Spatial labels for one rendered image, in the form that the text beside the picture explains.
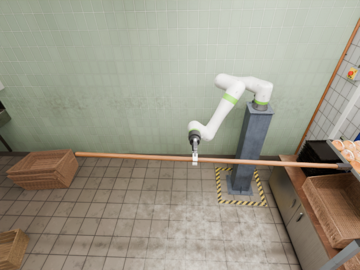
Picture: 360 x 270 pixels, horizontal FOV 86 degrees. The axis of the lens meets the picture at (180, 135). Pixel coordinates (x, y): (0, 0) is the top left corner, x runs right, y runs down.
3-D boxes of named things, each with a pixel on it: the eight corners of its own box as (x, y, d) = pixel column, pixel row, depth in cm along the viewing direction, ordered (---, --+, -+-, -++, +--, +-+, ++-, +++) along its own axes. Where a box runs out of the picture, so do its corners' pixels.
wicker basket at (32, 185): (66, 192, 256) (58, 179, 239) (23, 195, 254) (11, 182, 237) (79, 165, 294) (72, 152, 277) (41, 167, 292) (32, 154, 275)
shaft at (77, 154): (74, 157, 129) (73, 154, 127) (76, 154, 131) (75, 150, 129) (336, 169, 125) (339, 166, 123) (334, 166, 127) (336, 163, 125)
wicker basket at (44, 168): (63, 182, 246) (53, 167, 229) (16, 187, 242) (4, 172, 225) (75, 156, 284) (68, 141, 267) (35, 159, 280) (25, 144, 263)
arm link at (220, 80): (250, 74, 190) (214, 70, 158) (264, 80, 180) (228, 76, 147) (245, 87, 196) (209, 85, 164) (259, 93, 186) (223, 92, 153)
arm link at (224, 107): (219, 97, 155) (225, 98, 145) (230, 104, 159) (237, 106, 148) (196, 135, 162) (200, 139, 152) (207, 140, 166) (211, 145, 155)
